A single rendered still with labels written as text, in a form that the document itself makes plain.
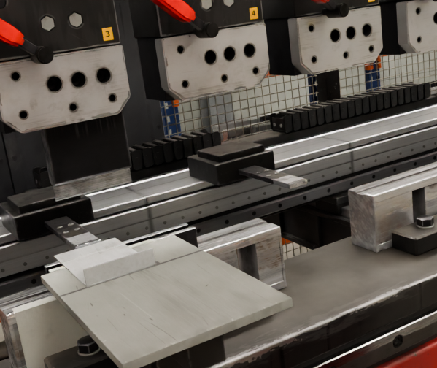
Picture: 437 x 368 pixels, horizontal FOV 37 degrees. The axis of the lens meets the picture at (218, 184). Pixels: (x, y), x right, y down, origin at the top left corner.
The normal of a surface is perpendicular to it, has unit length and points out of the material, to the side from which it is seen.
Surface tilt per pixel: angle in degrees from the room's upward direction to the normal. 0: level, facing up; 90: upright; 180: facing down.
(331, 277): 0
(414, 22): 90
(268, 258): 90
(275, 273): 90
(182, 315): 0
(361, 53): 90
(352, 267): 0
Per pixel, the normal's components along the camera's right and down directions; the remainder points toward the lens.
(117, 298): -0.12, -0.96
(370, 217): -0.86, 0.24
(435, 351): 0.50, 0.17
